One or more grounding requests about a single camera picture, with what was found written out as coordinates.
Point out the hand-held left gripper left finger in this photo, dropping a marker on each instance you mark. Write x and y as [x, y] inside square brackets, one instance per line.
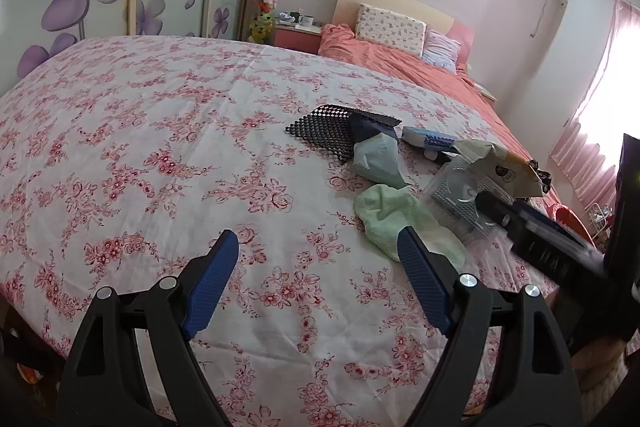
[215, 277]

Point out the orange duvet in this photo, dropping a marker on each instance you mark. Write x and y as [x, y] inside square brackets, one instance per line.
[400, 62]

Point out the black patterned scrunchie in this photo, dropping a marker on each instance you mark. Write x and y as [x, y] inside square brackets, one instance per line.
[542, 174]

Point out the white mug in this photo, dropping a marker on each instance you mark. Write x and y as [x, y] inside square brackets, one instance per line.
[306, 20]

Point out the striped pillow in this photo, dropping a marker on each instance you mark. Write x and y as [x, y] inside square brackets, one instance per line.
[442, 49]

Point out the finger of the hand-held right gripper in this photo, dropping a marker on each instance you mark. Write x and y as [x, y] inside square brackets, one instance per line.
[545, 242]

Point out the blue tissue pack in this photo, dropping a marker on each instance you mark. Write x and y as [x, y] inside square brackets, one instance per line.
[427, 137]

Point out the pink curtain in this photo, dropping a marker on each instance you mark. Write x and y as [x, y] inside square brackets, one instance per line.
[600, 117]

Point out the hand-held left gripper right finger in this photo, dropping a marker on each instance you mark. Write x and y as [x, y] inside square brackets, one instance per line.
[425, 282]

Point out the green cloth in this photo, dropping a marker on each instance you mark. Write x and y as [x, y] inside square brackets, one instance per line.
[400, 217]

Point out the clear plastic container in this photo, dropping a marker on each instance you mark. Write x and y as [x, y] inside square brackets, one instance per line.
[455, 197]

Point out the pink floral bedspread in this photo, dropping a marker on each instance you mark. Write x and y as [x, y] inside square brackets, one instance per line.
[150, 157]

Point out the red basket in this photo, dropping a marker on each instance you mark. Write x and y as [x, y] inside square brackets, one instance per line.
[565, 214]

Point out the white paper bag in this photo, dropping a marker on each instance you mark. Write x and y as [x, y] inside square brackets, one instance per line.
[505, 172]

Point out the floral pillow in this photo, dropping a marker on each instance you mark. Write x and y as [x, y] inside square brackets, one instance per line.
[390, 29]

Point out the pink nightstand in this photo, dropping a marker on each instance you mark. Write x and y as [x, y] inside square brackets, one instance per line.
[295, 38]

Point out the black mesh mat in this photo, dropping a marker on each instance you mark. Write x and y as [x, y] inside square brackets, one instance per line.
[320, 132]

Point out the light blue packet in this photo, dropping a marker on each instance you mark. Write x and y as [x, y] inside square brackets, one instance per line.
[377, 159]

